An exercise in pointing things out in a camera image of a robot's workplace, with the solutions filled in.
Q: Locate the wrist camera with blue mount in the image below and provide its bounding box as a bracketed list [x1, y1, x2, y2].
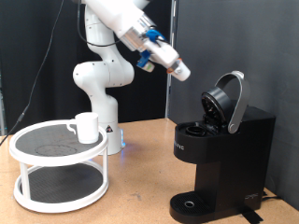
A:
[135, 28, 166, 74]

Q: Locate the black curtain backdrop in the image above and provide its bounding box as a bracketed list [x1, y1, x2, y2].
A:
[0, 0, 172, 136]

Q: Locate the white mug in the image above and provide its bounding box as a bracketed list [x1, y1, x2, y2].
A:
[65, 111, 100, 145]

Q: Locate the black Keurig coffee machine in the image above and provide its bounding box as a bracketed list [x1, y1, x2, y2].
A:
[169, 70, 277, 224]

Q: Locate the black power cord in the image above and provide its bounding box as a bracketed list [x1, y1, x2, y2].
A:
[262, 189, 283, 201]

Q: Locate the white two-tier turntable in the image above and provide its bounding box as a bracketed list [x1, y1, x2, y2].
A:
[8, 119, 110, 214]

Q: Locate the black camera cable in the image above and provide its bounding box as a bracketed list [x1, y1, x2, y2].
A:
[0, 0, 139, 147]

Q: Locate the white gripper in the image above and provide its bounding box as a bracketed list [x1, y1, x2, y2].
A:
[143, 39, 183, 74]

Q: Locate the black tape strip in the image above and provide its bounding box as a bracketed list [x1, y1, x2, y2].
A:
[239, 204, 264, 224]

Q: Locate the dark gray panel board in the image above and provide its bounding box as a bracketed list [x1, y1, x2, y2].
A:
[169, 0, 299, 211]

